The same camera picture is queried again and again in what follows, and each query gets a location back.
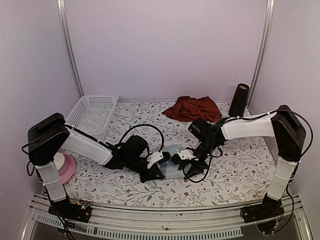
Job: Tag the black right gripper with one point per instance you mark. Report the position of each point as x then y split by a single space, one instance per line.
196 169

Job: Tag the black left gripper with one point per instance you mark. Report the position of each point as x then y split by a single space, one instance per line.
152 174

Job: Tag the blue orange patterned towel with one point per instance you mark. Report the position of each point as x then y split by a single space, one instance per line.
168 168

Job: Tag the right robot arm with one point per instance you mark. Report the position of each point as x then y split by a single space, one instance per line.
282 125

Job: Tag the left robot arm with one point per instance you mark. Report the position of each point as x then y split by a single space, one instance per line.
54 135

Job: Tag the floral tablecloth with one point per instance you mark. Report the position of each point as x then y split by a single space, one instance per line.
243 172

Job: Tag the dark red towel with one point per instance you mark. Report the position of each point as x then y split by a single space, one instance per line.
188 109

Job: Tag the black cylinder cup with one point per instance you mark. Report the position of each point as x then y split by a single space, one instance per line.
239 100

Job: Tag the white plastic basket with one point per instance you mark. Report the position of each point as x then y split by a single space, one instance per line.
92 113

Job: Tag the pink plate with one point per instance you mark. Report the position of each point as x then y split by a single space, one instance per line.
68 169

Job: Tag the white bowl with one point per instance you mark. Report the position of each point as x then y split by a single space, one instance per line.
60 162

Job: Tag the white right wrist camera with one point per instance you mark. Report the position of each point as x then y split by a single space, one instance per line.
181 156

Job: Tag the front aluminium rail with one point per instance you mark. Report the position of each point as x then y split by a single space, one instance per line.
120 222

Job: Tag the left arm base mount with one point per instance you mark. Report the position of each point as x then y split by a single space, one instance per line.
71 211

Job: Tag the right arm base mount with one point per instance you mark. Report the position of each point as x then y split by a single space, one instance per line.
269 208

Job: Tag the right aluminium frame post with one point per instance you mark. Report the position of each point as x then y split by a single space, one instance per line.
262 49

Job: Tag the aluminium frame post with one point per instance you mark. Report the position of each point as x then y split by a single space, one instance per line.
262 49
61 7

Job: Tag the left aluminium frame post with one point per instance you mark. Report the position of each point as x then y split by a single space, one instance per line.
61 7

